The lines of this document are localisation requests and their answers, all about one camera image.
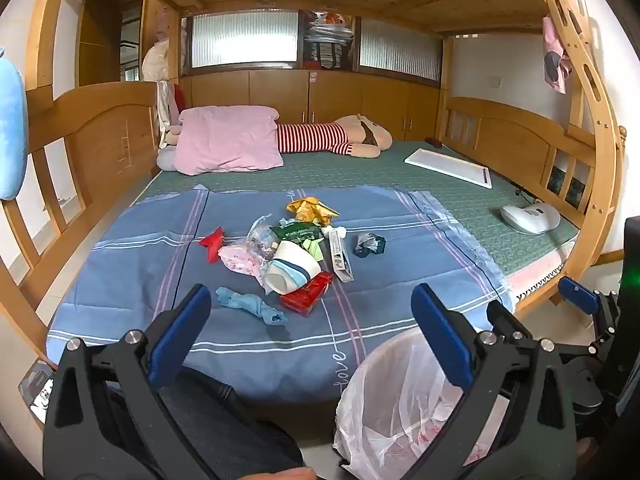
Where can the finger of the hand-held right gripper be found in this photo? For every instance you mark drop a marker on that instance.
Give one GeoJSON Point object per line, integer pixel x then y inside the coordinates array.
{"type": "Point", "coordinates": [502, 317]}
{"type": "Point", "coordinates": [580, 294]}

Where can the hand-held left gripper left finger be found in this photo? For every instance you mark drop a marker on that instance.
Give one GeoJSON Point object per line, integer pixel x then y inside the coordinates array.
{"type": "Point", "coordinates": [182, 330]}

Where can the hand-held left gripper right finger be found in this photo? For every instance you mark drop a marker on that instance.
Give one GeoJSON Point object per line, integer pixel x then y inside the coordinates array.
{"type": "Point", "coordinates": [442, 330]}

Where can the blue glove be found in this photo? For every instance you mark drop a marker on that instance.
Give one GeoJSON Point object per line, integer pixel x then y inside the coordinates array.
{"type": "Point", "coordinates": [250, 305]}

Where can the pink tissue packet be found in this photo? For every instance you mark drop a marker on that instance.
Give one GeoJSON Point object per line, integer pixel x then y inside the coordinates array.
{"type": "Point", "coordinates": [240, 260]}

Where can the white paper cup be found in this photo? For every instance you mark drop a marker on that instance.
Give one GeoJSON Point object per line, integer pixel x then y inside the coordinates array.
{"type": "Point", "coordinates": [290, 270]}

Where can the clear plastic bag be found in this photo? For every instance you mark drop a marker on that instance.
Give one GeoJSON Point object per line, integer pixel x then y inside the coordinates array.
{"type": "Point", "coordinates": [260, 232]}

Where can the red cardboard box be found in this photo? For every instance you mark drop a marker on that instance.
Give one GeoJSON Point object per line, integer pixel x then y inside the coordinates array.
{"type": "Point", "coordinates": [305, 292]}

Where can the long white carton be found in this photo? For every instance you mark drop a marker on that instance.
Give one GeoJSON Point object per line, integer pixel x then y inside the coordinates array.
{"type": "Point", "coordinates": [337, 255]}

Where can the green wet wipe packet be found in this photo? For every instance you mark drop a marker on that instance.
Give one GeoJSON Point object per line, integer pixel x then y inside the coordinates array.
{"type": "Point", "coordinates": [295, 232]}

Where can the light green wrapper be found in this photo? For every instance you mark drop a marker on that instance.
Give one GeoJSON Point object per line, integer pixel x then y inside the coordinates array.
{"type": "Point", "coordinates": [312, 250]}

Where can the yellow snack bag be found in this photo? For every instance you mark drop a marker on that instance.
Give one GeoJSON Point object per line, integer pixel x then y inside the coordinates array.
{"type": "Point", "coordinates": [310, 210]}

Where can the blue striped bedsheet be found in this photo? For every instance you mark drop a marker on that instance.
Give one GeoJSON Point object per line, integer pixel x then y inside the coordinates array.
{"type": "Point", "coordinates": [150, 270]}

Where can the white handheld appliance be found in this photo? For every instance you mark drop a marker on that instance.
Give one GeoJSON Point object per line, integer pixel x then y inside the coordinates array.
{"type": "Point", "coordinates": [530, 217]}

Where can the red crumpled wrapper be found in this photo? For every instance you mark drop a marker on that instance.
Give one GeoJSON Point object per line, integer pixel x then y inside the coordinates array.
{"type": "Point", "coordinates": [214, 242]}

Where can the dark teal crumpled wrapper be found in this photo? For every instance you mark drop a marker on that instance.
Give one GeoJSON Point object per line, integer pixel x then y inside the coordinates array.
{"type": "Point", "coordinates": [370, 245]}

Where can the green bed mat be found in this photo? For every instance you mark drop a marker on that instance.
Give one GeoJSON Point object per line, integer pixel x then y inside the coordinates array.
{"type": "Point", "coordinates": [450, 195]}

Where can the crumpled white tissue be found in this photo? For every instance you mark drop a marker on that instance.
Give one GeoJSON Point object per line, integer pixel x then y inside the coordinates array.
{"type": "Point", "coordinates": [332, 231]}

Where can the printed paper package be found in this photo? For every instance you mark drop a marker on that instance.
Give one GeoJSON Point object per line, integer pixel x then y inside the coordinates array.
{"type": "Point", "coordinates": [37, 390]}

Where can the white flat board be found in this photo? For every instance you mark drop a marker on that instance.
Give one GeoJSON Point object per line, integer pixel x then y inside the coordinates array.
{"type": "Point", "coordinates": [450, 167]}

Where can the pink pillow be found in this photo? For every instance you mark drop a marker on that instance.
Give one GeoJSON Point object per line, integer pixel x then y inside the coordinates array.
{"type": "Point", "coordinates": [225, 140]}

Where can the white and red hanging cloth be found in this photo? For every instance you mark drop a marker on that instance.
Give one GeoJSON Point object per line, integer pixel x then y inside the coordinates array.
{"type": "Point", "coordinates": [167, 105]}

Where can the striped plush doll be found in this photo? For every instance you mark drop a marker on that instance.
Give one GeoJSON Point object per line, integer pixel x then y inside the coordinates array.
{"type": "Point", "coordinates": [310, 137]}

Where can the pink hanging cloth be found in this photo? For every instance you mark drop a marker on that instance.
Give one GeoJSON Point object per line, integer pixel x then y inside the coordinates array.
{"type": "Point", "coordinates": [555, 60]}

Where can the light blue plush cushion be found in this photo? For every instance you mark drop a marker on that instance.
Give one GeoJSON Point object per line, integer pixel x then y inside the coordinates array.
{"type": "Point", "coordinates": [10, 125]}

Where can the frosted glass window panel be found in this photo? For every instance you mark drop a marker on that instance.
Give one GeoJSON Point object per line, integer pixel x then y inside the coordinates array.
{"type": "Point", "coordinates": [400, 50]}
{"type": "Point", "coordinates": [245, 40]}

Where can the stack of stored bags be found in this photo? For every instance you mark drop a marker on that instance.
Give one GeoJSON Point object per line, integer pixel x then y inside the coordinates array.
{"type": "Point", "coordinates": [327, 40]}

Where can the wooden bunk bed frame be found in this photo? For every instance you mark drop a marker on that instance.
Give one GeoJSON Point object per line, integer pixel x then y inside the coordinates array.
{"type": "Point", "coordinates": [100, 125]}

